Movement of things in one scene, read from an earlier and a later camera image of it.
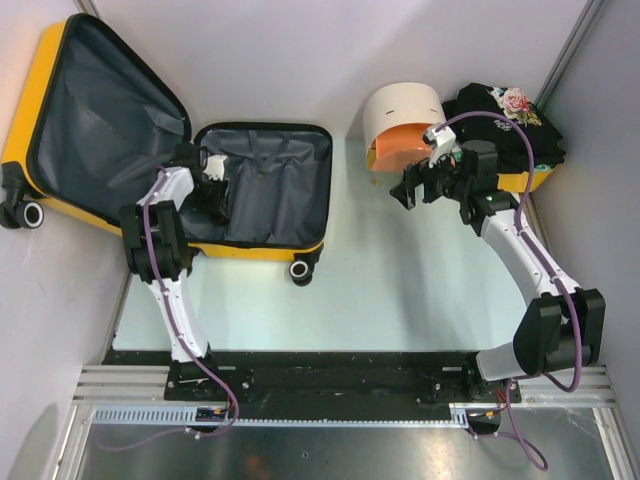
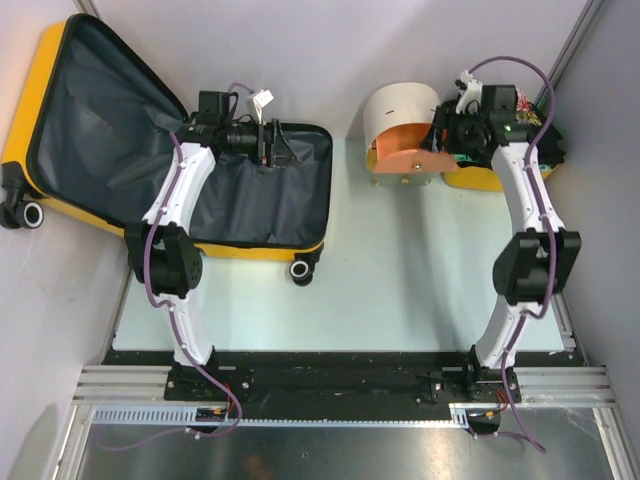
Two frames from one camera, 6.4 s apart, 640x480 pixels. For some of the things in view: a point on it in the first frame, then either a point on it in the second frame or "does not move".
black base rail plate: [322, 382] does not move
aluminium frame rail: [112, 384] does not move
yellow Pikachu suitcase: [90, 116] does not move
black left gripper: [220, 204] to [273, 150]
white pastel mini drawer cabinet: [396, 118] does not move
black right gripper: [415, 175] to [445, 118]
